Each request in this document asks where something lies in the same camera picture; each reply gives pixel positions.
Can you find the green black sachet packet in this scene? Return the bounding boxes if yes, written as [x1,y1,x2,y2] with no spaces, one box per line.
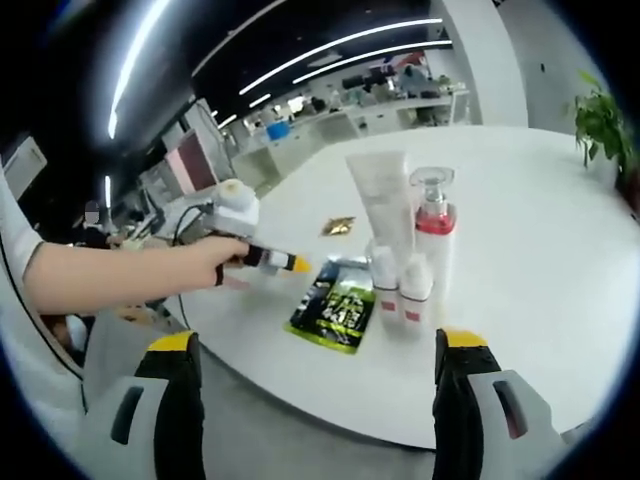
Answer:
[283,257,377,357]

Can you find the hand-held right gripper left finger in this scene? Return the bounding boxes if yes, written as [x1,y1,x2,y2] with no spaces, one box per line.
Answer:
[74,330,206,480]

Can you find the green potted plant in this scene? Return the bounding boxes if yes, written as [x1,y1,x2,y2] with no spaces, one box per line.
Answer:
[572,69,636,174]

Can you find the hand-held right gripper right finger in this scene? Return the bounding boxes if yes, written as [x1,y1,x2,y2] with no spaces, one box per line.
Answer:
[432,327,570,480]

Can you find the white skincare tube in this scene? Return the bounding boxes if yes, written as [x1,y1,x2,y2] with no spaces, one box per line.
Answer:
[345,151,416,261]

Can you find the long ceiling light strip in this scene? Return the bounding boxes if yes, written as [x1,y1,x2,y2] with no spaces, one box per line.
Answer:
[238,17,445,96]
[107,0,167,140]
[291,41,455,85]

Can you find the row of white office desks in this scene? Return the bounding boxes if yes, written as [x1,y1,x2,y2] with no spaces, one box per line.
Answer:
[232,87,474,176]

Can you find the small white skincare bottle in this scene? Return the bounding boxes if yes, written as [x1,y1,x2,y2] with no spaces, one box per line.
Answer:
[372,244,403,329]
[399,252,432,334]

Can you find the gold foil wrapper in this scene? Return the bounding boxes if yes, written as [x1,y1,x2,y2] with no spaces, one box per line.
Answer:
[319,215,357,236]

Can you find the dark red bag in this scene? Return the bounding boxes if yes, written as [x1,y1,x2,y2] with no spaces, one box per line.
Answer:
[614,169,640,221]

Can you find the white skincare pump bottle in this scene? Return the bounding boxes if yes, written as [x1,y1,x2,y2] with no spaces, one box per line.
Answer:
[408,167,459,321]

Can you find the person's left hand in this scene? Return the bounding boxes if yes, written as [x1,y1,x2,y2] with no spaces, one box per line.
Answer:
[188,238,250,291]

